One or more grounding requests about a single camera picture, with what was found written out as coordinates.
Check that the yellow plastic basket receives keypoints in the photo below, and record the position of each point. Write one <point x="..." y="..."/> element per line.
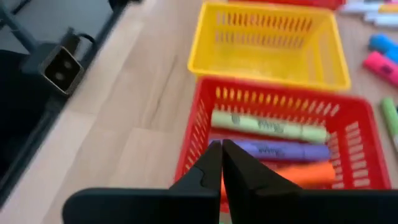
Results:
<point x="264" y="62"/>

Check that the black capped thin marker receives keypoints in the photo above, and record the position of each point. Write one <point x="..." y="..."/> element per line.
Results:
<point x="382" y="21"/>

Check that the red plastic basket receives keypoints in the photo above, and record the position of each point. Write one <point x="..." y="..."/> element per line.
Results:
<point x="295" y="3"/>
<point x="280" y="87"/>

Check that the light green highlighter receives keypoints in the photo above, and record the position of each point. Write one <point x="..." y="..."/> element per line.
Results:
<point x="270" y="126"/>

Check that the orange highlighter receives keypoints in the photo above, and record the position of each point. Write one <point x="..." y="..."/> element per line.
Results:
<point x="311" y="174"/>

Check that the purple highlighter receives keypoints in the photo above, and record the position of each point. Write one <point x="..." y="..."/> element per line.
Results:
<point x="280" y="151"/>

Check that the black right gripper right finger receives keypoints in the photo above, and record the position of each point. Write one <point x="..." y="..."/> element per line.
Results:
<point x="280" y="205"/>

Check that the blue highlighter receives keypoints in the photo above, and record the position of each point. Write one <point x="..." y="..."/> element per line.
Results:
<point x="393" y="56"/>
<point x="382" y="43"/>

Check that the pink highlighter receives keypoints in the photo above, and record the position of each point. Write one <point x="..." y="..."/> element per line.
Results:
<point x="382" y="68"/>

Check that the small grey depth camera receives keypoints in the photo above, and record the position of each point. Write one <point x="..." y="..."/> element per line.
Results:
<point x="62" y="70"/>

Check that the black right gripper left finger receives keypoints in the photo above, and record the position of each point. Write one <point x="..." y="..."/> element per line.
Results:
<point x="155" y="205"/>

